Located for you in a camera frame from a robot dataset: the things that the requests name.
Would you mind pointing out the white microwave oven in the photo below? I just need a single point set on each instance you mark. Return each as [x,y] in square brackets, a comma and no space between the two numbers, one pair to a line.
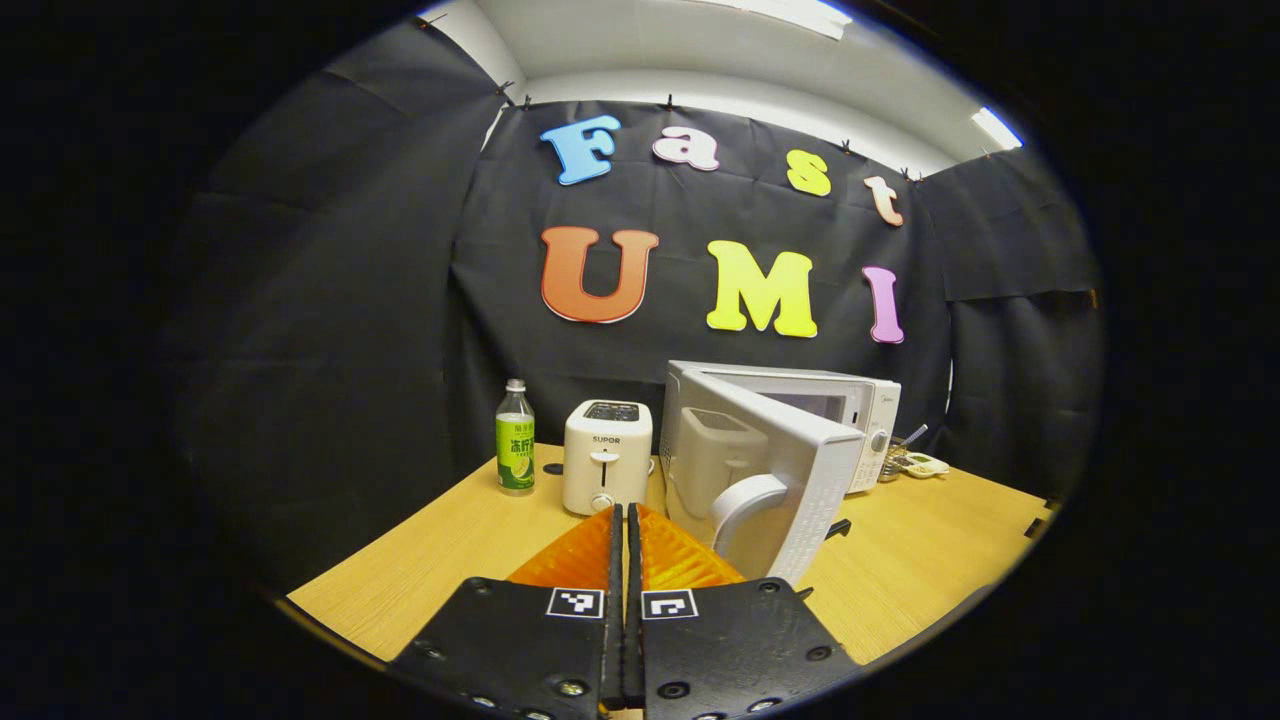
[800,460]

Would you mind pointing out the green label drink bottle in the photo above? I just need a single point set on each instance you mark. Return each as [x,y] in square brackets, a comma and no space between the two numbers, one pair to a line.
[515,450]

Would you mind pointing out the white toaster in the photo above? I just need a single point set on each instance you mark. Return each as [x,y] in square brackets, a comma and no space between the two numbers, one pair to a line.
[607,455]

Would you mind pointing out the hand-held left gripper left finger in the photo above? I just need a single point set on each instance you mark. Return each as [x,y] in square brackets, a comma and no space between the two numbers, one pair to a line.
[520,650]

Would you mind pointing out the large ceiling light panel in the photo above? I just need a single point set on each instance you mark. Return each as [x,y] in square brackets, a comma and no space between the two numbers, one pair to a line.
[790,12]

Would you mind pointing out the black backdrop cloth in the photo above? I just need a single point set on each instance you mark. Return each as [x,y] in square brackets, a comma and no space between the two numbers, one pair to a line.
[330,300]

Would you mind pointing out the divided dish of beans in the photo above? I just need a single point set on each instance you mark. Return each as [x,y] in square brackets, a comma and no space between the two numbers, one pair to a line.
[926,465]

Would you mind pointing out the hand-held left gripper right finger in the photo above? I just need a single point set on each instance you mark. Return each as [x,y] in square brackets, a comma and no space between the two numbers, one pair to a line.
[740,650]

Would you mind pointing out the small black block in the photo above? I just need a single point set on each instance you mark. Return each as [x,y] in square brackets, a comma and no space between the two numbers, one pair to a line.
[838,528]

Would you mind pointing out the small ceiling light panel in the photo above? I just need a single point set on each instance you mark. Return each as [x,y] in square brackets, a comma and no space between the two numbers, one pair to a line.
[996,128]

